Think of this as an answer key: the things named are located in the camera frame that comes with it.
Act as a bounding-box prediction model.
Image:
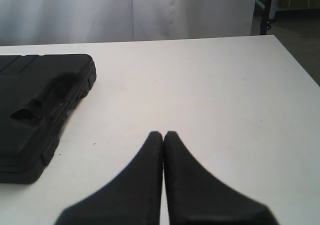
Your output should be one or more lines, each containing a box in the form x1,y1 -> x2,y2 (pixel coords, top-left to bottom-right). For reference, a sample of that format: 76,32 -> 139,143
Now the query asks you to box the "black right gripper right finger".
164,131 -> 279,225

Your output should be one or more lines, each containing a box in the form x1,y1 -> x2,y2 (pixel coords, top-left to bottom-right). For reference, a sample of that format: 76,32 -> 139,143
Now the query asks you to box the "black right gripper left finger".
56,131 -> 163,225

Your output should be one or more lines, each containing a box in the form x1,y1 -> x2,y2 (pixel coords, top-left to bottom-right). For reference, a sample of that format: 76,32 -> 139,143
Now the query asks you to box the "white backdrop curtain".
0,0 -> 255,46

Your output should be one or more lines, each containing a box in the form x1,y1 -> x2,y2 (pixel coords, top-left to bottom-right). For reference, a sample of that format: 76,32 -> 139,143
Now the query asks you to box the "blue metal shelf rack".
253,0 -> 320,17

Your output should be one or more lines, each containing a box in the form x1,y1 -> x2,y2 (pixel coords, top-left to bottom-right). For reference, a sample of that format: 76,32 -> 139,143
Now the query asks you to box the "black metal stand pole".
260,0 -> 272,35

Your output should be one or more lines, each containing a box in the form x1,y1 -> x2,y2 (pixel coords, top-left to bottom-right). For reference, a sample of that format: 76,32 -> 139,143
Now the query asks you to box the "black plastic tool case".
0,54 -> 97,184

